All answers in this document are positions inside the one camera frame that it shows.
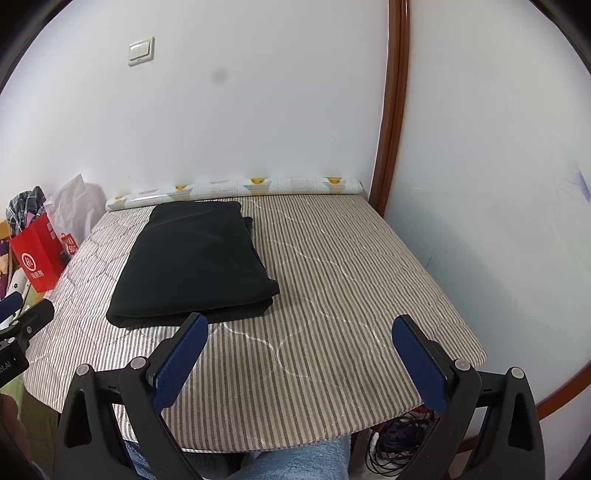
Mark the person's left hand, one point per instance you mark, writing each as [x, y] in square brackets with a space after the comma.
[11, 424]

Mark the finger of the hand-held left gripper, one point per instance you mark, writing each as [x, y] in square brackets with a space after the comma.
[10, 306]
[34, 321]

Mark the white printed paper roll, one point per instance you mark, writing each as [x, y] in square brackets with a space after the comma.
[277, 187]

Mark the brown wooden door frame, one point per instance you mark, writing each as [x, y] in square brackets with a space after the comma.
[392, 115]

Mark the brown wooden baseboard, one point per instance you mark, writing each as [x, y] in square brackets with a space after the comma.
[568, 392]

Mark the purple geometric cushion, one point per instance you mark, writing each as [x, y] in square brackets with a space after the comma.
[4, 258]

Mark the red paper bag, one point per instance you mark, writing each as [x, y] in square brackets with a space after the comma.
[37, 263]

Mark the grey plaid cloth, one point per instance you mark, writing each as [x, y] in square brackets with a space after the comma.
[25, 205]

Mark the striped quilted mat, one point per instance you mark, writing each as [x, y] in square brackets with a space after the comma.
[332, 300]

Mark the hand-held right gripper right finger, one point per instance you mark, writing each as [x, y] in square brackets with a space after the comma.
[418, 364]

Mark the white floral pillow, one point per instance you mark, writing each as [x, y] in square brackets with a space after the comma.
[19, 282]

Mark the black sweatshirt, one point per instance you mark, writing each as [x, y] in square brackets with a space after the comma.
[194, 267]

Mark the white shopping bag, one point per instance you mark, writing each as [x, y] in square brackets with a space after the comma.
[78, 203]

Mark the white light switch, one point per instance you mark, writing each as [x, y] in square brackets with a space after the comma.
[141, 51]

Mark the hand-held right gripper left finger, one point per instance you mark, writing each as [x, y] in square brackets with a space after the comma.
[182, 360]

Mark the person's blue clothing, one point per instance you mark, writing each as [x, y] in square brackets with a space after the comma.
[300, 461]

